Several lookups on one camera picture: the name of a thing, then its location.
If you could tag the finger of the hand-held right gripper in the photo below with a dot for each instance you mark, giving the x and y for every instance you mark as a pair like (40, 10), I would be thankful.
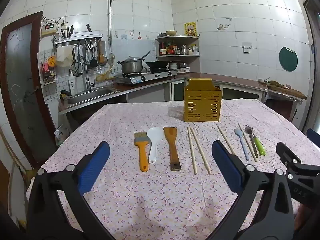
(314, 135)
(286, 152)

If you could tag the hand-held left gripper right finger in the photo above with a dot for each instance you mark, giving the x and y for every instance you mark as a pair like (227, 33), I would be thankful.
(226, 166)

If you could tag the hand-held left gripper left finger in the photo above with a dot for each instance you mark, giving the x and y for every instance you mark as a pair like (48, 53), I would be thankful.
(96, 163)

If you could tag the light blue small spoon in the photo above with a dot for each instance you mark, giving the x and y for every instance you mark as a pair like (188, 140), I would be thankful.
(243, 145)

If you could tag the wooden chopstick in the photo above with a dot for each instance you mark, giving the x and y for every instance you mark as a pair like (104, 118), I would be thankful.
(225, 137)
(248, 143)
(200, 150)
(192, 150)

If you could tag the metal spoon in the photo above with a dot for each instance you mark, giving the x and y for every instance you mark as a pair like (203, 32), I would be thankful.
(252, 141)

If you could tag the wooden spatula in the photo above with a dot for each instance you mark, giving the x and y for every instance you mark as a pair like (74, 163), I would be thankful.
(172, 145)

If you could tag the white plastic rice spoon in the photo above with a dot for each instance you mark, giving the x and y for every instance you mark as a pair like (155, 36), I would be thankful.
(155, 135)

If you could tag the yellow perforated utensil holder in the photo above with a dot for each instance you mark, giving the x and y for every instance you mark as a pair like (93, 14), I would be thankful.
(202, 105)

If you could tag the row of hanging kitchen utensils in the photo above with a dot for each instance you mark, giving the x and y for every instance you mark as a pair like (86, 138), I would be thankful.
(93, 60)

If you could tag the person's right hand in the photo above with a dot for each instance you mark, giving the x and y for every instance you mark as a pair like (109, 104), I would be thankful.
(303, 217)

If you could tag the foil covered side table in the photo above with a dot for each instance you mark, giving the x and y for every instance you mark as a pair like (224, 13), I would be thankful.
(282, 105)

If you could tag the wooden cutting board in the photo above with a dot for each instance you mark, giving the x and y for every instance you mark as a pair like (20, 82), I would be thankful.
(287, 91)

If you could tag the leafy vegetable bundle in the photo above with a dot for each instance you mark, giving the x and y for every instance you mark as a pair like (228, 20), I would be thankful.
(273, 83)

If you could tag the steel sink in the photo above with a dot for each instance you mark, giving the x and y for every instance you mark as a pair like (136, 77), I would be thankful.
(87, 95)

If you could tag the pink floral tablecloth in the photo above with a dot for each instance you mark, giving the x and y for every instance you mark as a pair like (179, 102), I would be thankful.
(160, 200)

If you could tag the clear glass dish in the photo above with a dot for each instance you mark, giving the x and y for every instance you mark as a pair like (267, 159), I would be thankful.
(175, 112)

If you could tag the green round cutting board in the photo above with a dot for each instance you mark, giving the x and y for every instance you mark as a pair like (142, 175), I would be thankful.
(288, 58)

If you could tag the white soap bottle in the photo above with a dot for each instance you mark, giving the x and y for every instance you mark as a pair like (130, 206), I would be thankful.
(72, 83)

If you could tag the kitchen counter with cabinets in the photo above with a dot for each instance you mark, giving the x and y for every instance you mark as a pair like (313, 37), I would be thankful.
(225, 78)

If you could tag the steel faucet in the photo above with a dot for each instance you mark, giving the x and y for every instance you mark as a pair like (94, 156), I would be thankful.
(86, 75)

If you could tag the steel gas stove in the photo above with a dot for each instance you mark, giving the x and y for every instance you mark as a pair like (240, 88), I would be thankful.
(147, 77)

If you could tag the brown framed door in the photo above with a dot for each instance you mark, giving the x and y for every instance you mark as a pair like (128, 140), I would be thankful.
(22, 92)

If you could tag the steel cooking pot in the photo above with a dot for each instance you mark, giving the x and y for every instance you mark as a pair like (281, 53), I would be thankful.
(131, 66)

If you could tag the stack of white dishes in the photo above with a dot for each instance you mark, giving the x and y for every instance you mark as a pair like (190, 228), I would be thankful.
(178, 67)

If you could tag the orange round scrubber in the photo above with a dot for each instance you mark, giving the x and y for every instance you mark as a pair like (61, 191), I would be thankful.
(51, 61)

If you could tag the white hanging cloth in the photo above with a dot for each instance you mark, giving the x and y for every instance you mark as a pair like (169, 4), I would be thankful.
(63, 56)

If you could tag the black wok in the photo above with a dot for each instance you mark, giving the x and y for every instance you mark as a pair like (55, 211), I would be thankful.
(157, 64)

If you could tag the black ladle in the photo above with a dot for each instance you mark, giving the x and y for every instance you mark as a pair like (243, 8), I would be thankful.
(146, 55)

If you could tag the row of condiment bottles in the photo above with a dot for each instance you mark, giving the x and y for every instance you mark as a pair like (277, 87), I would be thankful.
(171, 48)

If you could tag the beige control box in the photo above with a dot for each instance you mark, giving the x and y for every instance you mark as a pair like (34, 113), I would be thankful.
(48, 30)

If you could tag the beige bowl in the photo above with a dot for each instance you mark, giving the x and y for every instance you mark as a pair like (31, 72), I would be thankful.
(171, 32)

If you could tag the white wall socket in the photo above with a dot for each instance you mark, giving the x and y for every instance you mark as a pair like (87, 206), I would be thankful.
(246, 47)

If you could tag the corner wall shelf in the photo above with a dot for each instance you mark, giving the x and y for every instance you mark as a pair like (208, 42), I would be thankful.
(177, 55)

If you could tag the steel wall utensil rack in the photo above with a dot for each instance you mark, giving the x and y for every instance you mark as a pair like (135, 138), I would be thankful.
(80, 37)

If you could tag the small wall stickers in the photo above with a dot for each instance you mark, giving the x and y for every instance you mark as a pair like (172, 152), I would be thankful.
(222, 26)

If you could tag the yellow wall poster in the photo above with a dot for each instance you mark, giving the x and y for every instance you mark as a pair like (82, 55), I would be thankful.
(190, 28)

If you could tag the metal wall pipe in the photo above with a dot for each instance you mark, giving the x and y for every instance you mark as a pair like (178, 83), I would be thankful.
(109, 17)

